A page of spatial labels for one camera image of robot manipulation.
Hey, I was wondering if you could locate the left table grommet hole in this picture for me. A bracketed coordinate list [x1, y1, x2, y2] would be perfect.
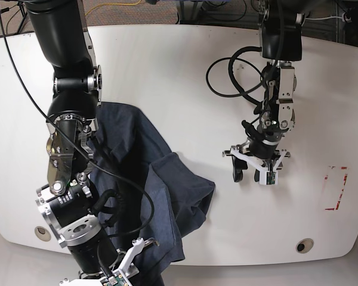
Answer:
[35, 226, 51, 242]

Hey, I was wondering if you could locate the red tape marking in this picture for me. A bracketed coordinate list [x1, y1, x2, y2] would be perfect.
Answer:
[320, 166, 349, 211]

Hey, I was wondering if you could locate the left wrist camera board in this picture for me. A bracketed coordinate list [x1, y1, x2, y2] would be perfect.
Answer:
[266, 171, 278, 185]

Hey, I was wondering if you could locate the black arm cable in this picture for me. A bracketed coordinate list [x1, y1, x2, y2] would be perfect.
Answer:
[205, 46, 272, 120]
[0, 0, 156, 238]

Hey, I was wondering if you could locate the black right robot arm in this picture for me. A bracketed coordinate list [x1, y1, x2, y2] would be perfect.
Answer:
[25, 1, 153, 285]

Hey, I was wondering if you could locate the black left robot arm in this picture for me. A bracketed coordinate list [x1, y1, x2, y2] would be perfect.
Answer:
[223, 1, 304, 185]

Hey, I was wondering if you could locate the dark blue t-shirt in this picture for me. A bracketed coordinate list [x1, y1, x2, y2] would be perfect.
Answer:
[90, 102, 215, 285]

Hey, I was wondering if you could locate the yellow cable on floor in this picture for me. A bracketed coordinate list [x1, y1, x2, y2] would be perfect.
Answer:
[86, 1, 143, 15]

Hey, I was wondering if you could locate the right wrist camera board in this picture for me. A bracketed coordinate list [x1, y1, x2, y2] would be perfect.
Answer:
[100, 269, 131, 286]

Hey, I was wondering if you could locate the black tripod stand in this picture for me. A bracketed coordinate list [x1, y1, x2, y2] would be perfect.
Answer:
[16, 0, 30, 34]

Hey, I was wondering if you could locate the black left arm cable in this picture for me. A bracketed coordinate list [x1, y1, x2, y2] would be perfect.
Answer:
[205, 46, 272, 120]

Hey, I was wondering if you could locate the right table grommet hole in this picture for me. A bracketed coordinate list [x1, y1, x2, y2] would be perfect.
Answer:
[296, 238, 314, 254]

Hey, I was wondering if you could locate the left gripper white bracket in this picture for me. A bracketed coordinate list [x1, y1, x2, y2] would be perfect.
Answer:
[222, 145, 291, 186]

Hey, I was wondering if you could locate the table grommet hole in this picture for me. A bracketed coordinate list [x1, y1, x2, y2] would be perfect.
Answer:
[296, 238, 314, 254]
[35, 226, 51, 242]

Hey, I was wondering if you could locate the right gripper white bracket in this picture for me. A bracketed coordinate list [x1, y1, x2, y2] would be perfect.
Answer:
[59, 237, 159, 286]

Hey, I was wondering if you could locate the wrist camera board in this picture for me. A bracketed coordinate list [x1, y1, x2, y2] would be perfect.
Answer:
[266, 171, 278, 185]
[100, 269, 131, 286]

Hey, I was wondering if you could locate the white cable on floor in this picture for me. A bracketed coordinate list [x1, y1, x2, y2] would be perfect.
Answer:
[308, 14, 344, 22]

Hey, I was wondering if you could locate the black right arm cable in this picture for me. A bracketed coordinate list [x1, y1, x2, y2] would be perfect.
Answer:
[0, 0, 156, 238]

